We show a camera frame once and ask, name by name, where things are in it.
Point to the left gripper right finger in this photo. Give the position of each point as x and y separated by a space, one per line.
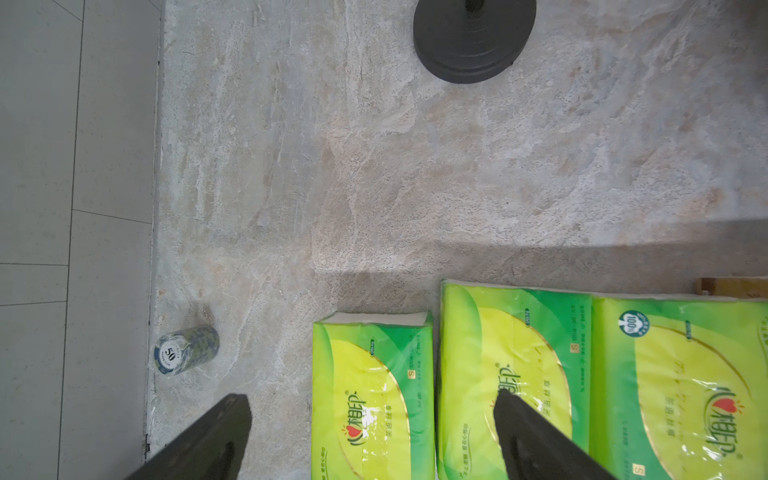
532 448

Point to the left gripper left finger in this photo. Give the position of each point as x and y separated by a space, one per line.
211 448

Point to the gold tissue pack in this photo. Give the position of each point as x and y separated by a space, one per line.
735 287

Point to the green tissue pack middle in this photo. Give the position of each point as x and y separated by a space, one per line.
534 343

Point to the green tissue pack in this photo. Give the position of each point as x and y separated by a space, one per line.
534 343
679 388
373 397

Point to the green tissue pack right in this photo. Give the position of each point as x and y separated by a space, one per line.
679 388

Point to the green tissue pack left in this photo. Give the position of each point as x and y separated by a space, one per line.
373 397

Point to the stack of poker chips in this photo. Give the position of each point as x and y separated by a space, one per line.
182 350

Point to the glitter microphone on black stand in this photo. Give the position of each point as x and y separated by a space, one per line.
466 42

